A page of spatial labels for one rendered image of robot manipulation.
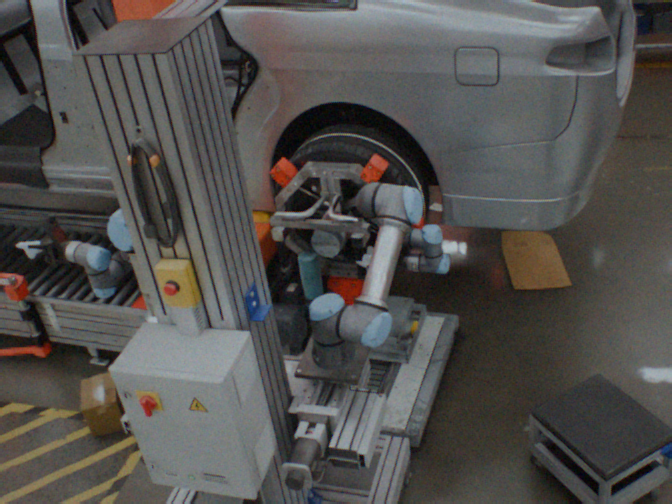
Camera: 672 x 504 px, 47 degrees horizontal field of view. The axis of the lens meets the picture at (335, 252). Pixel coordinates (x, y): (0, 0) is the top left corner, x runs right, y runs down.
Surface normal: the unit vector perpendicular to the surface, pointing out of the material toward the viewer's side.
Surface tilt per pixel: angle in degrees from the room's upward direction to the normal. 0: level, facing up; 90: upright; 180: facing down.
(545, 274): 1
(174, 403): 90
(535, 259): 1
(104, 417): 90
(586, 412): 0
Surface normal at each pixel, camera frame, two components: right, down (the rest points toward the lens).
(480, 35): -0.35, 0.41
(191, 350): -0.12, -0.83
